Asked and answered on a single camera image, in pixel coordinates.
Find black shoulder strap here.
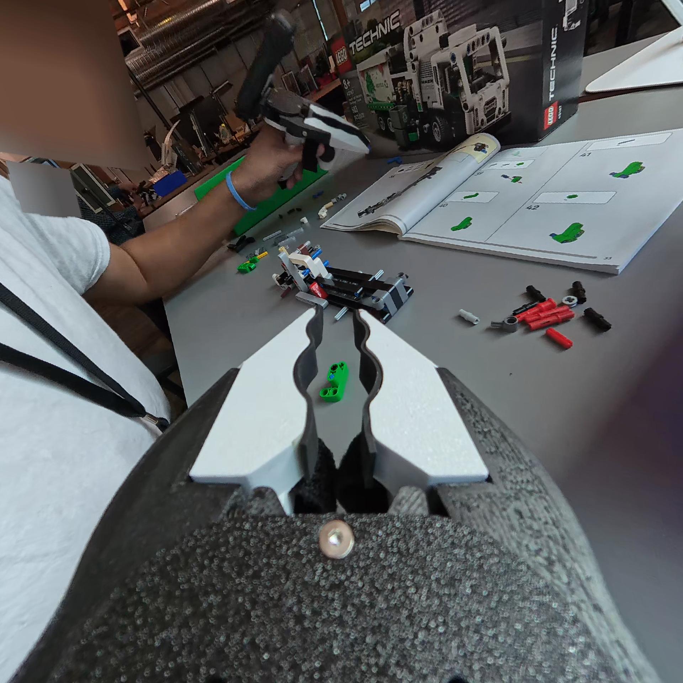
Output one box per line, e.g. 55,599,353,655
0,283,170,433

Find green lego baseplate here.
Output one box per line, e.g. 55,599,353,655
195,155,330,238

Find lego instruction booklet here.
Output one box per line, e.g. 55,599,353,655
320,129,683,275

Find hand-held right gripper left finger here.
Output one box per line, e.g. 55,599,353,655
189,307,326,515

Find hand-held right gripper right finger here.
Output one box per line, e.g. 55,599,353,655
352,308,490,497

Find silver ventilation duct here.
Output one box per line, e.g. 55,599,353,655
125,16,326,91

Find pile of red lego pins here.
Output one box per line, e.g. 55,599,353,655
514,298,577,332

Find blue wristband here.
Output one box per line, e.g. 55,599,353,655
225,170,258,212

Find white monitor stand base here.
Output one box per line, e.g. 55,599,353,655
584,0,683,95

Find scattered small lego pieces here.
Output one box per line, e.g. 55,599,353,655
267,189,350,250

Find partly built lego chassis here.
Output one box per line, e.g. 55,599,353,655
272,243,415,325

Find green angled lego piece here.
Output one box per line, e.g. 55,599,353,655
319,361,349,402

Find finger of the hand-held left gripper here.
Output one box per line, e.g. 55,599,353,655
304,120,372,157
305,103,359,133

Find lego truck set box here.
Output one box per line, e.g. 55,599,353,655
328,0,588,157

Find dark mesh chair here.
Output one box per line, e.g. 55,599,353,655
75,179,146,246

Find person's left hand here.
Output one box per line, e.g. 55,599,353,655
235,125,323,201

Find person's left forearm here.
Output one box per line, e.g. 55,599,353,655
83,160,257,306

